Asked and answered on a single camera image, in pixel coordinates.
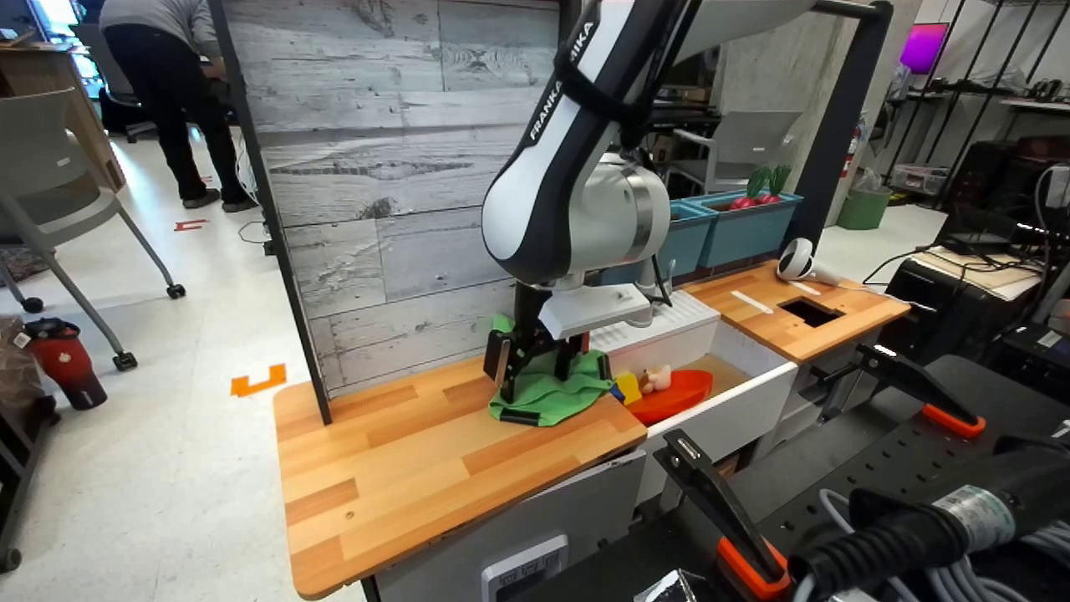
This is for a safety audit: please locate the person in dark trousers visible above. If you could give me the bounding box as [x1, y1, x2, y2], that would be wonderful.
[93, 0, 260, 216]

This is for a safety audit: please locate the white open drawer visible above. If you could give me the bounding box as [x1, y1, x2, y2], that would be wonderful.
[584, 289, 801, 508]

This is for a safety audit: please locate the white round headset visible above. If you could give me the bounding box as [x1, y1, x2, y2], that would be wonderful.
[772, 235, 819, 285]

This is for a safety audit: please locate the yellow toy block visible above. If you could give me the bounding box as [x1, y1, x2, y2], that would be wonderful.
[612, 368, 647, 407]

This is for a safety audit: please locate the wooden butcher block counter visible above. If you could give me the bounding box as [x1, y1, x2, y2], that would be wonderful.
[272, 356, 651, 602]

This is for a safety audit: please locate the black perforated table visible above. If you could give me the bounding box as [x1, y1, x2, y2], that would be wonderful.
[733, 350, 1070, 602]

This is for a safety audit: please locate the grey wood print backdrop panel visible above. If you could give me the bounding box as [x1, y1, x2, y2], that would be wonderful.
[207, 0, 563, 428]

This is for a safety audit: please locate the black clamp with orange handle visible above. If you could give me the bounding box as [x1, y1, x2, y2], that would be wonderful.
[651, 426, 795, 602]
[852, 342, 994, 440]

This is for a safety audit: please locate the black corrugated cable hose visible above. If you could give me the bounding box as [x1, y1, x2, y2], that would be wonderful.
[801, 445, 1070, 602]

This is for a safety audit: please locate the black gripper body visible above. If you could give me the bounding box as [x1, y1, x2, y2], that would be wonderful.
[478, 282, 591, 389]

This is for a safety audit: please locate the green cloth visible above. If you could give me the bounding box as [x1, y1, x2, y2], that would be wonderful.
[486, 312, 618, 430]

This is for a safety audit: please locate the red fire extinguisher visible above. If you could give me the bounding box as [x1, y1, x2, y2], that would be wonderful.
[21, 313, 115, 416]

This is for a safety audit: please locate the grey counter cabinet front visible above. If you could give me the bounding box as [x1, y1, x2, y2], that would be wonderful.
[368, 448, 651, 602]

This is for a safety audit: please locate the black vertical frame post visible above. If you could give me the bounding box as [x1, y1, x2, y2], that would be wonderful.
[781, 0, 895, 256]

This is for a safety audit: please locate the orange plastic plate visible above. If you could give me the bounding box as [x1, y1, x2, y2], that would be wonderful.
[625, 363, 718, 430]

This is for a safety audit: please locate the wooden counter with cutout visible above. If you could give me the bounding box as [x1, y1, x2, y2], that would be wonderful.
[680, 256, 917, 368]

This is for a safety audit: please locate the green bucket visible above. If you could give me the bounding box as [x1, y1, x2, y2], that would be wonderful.
[835, 182, 895, 235]

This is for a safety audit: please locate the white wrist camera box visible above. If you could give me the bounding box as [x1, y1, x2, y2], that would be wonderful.
[535, 279, 657, 346]

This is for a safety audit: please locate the grey office chair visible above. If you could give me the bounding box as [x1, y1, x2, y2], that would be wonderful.
[0, 85, 190, 379]

